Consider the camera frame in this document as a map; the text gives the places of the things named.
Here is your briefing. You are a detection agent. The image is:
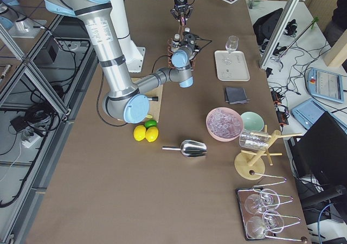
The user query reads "green lime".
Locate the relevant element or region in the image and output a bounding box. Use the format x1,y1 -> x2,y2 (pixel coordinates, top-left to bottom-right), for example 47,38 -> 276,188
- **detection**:
144,119 -> 157,129

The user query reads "blue teach pendant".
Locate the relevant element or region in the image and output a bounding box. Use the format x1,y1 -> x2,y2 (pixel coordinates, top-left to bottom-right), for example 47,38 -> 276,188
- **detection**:
306,68 -> 344,104

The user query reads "wine glass on rack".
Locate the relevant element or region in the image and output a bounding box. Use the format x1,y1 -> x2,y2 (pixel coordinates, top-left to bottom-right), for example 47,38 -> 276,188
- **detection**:
245,189 -> 280,215
246,210 -> 284,240

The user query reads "stainless steel ice scoop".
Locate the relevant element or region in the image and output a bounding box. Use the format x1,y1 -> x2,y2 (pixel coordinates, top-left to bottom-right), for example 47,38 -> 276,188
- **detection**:
162,139 -> 208,158

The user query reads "mint green bowl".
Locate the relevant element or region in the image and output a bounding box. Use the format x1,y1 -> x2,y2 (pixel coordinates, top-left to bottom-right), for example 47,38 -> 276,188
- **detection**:
241,112 -> 265,131

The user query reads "cream rabbit tray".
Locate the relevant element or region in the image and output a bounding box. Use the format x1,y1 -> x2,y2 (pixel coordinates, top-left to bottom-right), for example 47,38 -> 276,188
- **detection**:
214,50 -> 250,81

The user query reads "black monitor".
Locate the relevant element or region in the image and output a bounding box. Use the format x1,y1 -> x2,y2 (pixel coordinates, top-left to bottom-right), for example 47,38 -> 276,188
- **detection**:
293,112 -> 346,186

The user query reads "black framed mirror tray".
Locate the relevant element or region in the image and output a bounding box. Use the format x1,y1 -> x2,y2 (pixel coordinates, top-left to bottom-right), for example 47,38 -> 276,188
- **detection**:
236,188 -> 286,241

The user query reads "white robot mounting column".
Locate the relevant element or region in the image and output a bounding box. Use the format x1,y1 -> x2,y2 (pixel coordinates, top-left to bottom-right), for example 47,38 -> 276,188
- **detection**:
111,0 -> 145,73

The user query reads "grey folded cloth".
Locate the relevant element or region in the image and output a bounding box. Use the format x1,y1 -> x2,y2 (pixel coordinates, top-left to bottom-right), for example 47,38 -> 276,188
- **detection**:
224,87 -> 249,105

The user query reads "glass tumbler on tree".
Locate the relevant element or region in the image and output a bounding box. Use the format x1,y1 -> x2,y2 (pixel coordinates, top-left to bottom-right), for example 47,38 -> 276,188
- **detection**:
239,130 -> 271,150

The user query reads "clear wine glass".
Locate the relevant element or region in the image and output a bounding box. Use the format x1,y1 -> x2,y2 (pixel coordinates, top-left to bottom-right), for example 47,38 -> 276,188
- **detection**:
224,35 -> 239,65

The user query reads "black device on side table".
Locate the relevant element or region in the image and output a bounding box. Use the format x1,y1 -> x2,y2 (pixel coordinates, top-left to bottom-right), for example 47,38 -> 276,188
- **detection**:
253,8 -> 283,46

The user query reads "aluminium frame post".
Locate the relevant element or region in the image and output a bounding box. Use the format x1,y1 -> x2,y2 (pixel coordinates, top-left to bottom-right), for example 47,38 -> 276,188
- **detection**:
259,0 -> 299,70

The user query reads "bamboo cutting board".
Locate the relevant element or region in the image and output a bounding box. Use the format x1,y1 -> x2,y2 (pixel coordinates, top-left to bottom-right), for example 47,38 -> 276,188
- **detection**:
123,85 -> 163,124

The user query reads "yellow lemon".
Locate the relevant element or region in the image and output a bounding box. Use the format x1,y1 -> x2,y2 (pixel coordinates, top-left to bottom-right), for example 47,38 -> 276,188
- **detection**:
145,126 -> 159,143
133,125 -> 146,142

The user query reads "pink ribbed ice bowl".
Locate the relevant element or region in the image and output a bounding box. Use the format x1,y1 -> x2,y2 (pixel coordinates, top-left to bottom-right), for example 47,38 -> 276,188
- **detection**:
205,107 -> 243,142

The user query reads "wooden glass drying tree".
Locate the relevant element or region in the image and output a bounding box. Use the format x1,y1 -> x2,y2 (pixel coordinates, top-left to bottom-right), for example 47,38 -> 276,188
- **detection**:
234,126 -> 303,180

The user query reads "copper wire bottle basket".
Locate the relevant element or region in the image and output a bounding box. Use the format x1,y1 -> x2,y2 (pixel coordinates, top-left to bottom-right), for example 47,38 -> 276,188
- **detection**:
167,27 -> 200,68

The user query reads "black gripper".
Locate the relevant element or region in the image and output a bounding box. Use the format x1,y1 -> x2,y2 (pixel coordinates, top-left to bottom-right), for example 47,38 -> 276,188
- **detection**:
170,0 -> 193,25
180,31 -> 202,61

